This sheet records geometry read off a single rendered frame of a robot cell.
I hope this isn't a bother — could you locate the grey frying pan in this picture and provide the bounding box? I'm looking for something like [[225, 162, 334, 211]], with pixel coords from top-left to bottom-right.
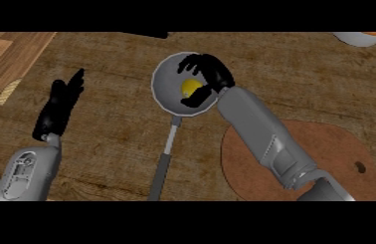
[[145, 51, 222, 202]]

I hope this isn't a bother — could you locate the pale wooden board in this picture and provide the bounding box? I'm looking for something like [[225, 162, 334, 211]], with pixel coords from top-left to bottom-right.
[[0, 32, 58, 107]]

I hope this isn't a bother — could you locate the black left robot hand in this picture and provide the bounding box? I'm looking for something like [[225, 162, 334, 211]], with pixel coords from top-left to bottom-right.
[[30, 68, 86, 142]]

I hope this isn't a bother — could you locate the white bowl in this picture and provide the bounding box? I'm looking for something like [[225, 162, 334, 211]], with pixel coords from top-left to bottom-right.
[[331, 32, 376, 49]]

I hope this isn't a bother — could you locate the yellow lemon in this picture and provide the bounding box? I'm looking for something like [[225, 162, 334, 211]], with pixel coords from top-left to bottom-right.
[[181, 78, 204, 99]]

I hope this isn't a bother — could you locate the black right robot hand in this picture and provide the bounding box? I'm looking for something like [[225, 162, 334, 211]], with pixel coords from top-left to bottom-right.
[[176, 53, 235, 109]]

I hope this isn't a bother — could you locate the black appliance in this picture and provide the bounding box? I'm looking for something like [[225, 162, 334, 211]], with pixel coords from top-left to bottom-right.
[[120, 32, 170, 40]]

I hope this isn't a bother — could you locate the round brown cutting board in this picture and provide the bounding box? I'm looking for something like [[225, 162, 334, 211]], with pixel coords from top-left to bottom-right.
[[219, 119, 376, 202]]

